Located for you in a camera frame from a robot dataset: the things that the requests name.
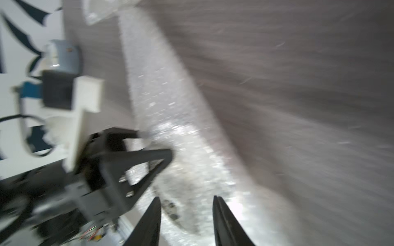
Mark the bubble wrap sheet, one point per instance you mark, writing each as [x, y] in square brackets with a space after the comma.
[95, 11]
[170, 112]

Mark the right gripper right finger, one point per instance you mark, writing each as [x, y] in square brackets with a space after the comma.
[227, 230]

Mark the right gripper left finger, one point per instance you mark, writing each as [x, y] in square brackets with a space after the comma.
[147, 231]

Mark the black white speckled bowl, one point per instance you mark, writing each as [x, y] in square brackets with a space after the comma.
[179, 206]

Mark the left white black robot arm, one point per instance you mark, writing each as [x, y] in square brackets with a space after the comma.
[37, 196]

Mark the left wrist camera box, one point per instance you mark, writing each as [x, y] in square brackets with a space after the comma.
[66, 102]

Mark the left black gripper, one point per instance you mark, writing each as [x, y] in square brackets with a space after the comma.
[108, 180]

